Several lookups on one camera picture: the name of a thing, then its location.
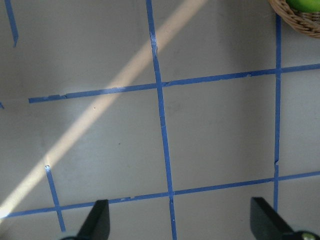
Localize brown wicker basket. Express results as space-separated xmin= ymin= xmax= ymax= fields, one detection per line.
xmin=268 ymin=0 xmax=320 ymax=40

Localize green apple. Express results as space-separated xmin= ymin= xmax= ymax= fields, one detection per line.
xmin=286 ymin=0 xmax=320 ymax=13

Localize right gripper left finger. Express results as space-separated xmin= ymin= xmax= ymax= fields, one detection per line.
xmin=76 ymin=199 xmax=111 ymax=240

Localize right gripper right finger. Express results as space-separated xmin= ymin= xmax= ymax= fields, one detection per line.
xmin=250 ymin=197 xmax=300 ymax=240

